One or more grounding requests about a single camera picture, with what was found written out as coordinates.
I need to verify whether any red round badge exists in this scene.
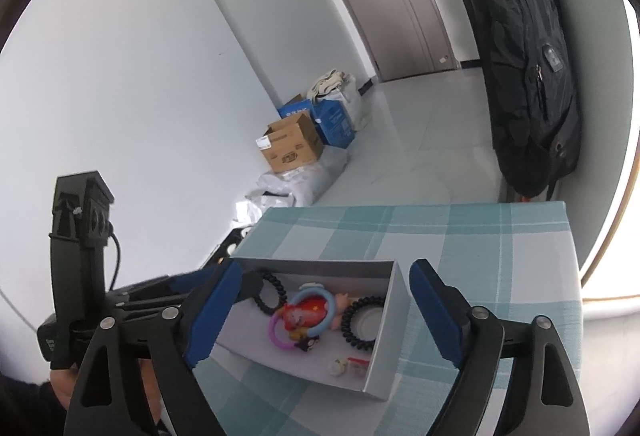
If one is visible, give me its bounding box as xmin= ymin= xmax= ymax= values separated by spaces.
xmin=281 ymin=297 xmax=329 ymax=331

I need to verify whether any small blue cardboard box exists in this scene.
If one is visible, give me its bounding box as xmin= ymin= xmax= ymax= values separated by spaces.
xmin=277 ymin=98 xmax=316 ymax=119

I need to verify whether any person's left hand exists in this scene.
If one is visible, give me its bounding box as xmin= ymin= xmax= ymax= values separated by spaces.
xmin=50 ymin=361 xmax=82 ymax=412

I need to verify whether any black spiral hair tie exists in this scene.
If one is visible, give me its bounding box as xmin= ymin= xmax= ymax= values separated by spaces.
xmin=341 ymin=296 xmax=387 ymax=345
xmin=251 ymin=270 xmax=289 ymax=317

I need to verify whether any brown cardboard box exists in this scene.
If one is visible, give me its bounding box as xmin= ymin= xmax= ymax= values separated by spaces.
xmin=256 ymin=111 xmax=325 ymax=174

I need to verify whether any grey cardboard box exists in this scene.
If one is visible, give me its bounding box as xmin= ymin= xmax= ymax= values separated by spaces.
xmin=205 ymin=257 xmax=413 ymax=403

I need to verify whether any teal checked tablecloth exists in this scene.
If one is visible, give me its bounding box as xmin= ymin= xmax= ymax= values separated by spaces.
xmin=190 ymin=201 xmax=586 ymax=436

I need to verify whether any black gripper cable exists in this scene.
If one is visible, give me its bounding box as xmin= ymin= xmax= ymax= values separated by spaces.
xmin=106 ymin=225 xmax=122 ymax=293

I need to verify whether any large blue cardboard box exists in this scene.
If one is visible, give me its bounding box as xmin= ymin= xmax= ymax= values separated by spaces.
xmin=312 ymin=96 xmax=357 ymax=148

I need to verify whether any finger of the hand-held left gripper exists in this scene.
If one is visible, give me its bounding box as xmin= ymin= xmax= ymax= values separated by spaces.
xmin=107 ymin=265 xmax=226 ymax=319
xmin=204 ymin=227 xmax=252 ymax=268

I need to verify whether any person's left forearm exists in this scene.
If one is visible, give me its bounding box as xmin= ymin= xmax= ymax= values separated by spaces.
xmin=0 ymin=373 xmax=66 ymax=436

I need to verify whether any white plastic bag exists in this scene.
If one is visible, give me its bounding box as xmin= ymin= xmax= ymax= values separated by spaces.
xmin=340 ymin=75 xmax=367 ymax=132

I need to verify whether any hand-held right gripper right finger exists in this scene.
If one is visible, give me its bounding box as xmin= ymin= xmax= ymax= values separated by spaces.
xmin=409 ymin=258 xmax=591 ymax=436

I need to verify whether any black backpack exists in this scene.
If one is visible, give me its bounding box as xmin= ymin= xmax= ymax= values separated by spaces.
xmin=466 ymin=0 xmax=583 ymax=199

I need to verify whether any beige cloth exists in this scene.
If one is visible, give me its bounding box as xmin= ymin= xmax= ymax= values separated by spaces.
xmin=306 ymin=70 xmax=351 ymax=99

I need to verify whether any wooden window frame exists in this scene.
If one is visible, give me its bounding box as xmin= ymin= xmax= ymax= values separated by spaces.
xmin=580 ymin=0 xmax=640 ymax=303

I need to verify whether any light blue ring bracelet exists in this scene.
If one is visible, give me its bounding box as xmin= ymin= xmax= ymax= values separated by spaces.
xmin=284 ymin=288 xmax=337 ymax=336

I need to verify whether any clear plastic sheet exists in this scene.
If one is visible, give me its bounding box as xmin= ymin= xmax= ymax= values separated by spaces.
xmin=235 ymin=148 xmax=351 ymax=224

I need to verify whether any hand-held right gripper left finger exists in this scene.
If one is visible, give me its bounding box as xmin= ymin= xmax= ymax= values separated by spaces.
xmin=62 ymin=260 xmax=244 ymax=436

